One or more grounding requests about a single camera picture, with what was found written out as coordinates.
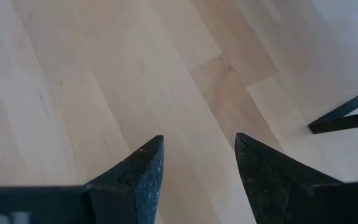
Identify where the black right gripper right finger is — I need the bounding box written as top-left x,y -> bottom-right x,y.
234,133 -> 358,224

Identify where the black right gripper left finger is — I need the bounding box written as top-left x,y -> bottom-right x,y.
0,134 -> 165,224

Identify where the wooden shelf black metal frame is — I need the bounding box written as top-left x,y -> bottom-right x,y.
308,84 -> 358,135

